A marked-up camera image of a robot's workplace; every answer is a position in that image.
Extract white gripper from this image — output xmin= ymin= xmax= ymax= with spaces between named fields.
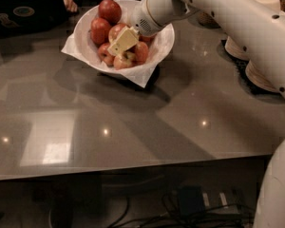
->
xmin=107 ymin=0 xmax=194 ymax=56

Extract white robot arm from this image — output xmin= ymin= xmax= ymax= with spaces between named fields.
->
xmin=108 ymin=0 xmax=285 ymax=228

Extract lower right red apple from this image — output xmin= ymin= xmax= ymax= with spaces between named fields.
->
xmin=131 ymin=41 xmax=149 ymax=65

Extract front yellow red apple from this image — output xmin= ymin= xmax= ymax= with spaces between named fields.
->
xmin=113 ymin=51 xmax=136 ymax=70

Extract lower left red apple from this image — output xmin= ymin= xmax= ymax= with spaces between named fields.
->
xmin=98 ymin=43 xmax=115 ymax=67

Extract white bowl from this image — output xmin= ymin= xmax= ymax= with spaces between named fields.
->
xmin=72 ymin=0 xmax=176 ymax=80

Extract top red apple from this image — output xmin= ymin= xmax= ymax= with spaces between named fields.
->
xmin=98 ymin=0 xmax=122 ymax=24

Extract person hand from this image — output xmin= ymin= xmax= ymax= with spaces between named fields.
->
xmin=64 ymin=0 xmax=78 ymax=13

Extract white paper liner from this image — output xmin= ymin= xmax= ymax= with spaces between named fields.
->
xmin=61 ymin=10 xmax=172 ymax=89

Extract glass jar with grains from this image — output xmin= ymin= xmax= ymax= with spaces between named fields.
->
xmin=198 ymin=11 xmax=219 ymax=29

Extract rear stack of paper plates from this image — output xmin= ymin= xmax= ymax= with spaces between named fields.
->
xmin=224 ymin=36 xmax=249 ymax=61

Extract stack of paper plates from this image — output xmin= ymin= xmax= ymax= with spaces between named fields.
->
xmin=245 ymin=61 xmax=278 ymax=93
xmin=224 ymin=36 xmax=249 ymax=61

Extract black rubber mat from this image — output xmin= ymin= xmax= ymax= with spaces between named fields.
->
xmin=227 ymin=52 xmax=279 ymax=95

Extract black laptop with stickers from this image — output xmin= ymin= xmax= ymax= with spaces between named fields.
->
xmin=0 ymin=0 xmax=68 ymax=37

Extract front stack of paper plates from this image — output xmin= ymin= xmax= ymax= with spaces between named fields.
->
xmin=245 ymin=61 xmax=278 ymax=93

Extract white foam takeout box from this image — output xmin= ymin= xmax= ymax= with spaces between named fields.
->
xmin=255 ymin=0 xmax=285 ymax=16

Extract black power adapter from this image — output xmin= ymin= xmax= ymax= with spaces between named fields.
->
xmin=178 ymin=186 xmax=205 ymax=217

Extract black floor cables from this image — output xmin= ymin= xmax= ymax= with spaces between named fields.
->
xmin=107 ymin=187 xmax=256 ymax=228

